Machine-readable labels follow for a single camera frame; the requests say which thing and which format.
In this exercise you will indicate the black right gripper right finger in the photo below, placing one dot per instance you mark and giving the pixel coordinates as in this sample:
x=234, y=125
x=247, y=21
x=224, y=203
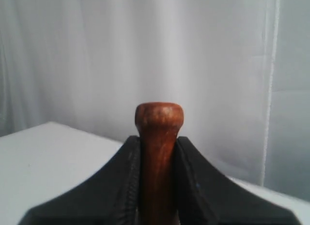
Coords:
x=205, y=196

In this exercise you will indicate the white curtain backdrop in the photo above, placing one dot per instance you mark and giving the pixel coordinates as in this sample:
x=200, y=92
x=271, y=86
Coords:
x=239, y=68

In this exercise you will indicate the brown wooden handle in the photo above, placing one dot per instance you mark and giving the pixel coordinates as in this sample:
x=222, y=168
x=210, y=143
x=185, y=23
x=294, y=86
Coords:
x=158, y=124

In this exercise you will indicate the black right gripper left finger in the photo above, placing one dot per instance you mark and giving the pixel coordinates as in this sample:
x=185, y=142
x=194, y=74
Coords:
x=109, y=197

